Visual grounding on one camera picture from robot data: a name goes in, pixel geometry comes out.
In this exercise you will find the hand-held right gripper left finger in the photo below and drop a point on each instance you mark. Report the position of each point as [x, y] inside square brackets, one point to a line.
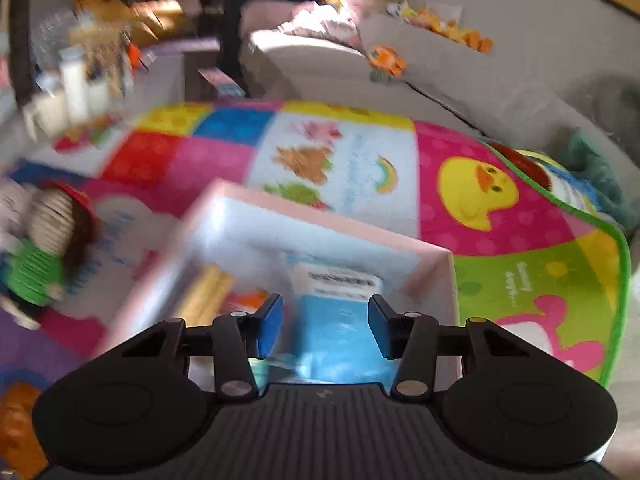
[270, 327]

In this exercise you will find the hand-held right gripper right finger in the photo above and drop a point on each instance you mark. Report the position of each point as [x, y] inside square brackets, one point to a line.
[382, 332]

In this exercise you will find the pink storage box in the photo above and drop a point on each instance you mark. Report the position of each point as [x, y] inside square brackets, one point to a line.
[320, 240]

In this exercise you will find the blue packet with white label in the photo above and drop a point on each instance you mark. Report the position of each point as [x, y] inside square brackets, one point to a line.
[330, 330]

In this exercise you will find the yellow cylinder toy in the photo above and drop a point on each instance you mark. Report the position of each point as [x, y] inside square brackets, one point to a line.
[205, 295]

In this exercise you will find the colourful printed play mat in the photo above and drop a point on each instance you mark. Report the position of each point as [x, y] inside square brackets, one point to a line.
[350, 150]

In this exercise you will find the striped colourful cloth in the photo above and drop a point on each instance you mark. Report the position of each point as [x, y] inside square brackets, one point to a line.
[545, 175]

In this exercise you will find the doll with green sweater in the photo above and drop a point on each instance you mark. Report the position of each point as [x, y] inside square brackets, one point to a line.
[37, 265]

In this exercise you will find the small pink box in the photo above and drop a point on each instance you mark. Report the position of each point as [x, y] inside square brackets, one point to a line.
[222, 82]

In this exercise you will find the grey sofa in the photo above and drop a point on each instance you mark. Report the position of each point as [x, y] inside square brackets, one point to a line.
[325, 70]

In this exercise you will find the red and green toy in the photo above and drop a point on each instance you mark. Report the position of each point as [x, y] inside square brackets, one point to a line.
[85, 135]

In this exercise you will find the teal cloth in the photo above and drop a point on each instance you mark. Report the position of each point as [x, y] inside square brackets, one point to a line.
[600, 175]

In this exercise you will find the orange plush toy on sofa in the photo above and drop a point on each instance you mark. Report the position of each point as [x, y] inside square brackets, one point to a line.
[386, 60]

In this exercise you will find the pink blanket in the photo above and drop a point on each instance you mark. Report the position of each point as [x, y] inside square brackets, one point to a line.
[325, 25]

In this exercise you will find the white bottle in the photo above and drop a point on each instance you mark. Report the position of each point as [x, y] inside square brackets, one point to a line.
[75, 85]

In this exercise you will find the yellow orange plush toy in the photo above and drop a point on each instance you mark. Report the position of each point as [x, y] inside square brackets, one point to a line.
[457, 30]

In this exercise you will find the large yellow plush toy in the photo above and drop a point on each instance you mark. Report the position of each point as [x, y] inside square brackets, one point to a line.
[112, 5]

